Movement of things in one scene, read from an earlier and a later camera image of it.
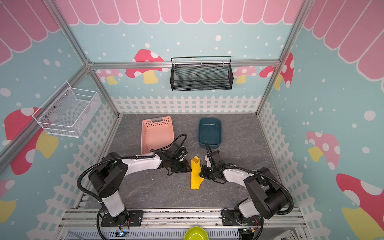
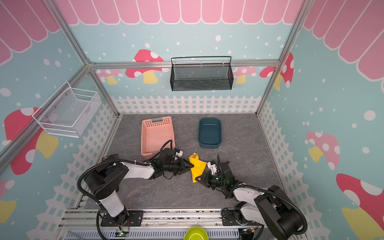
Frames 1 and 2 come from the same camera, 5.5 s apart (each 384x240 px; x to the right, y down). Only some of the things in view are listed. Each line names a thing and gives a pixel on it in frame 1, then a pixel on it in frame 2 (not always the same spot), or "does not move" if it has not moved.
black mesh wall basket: [204, 73] does not move
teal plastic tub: [210, 130] does not move
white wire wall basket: [68, 111] does not move
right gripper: [210, 171] → [210, 177]
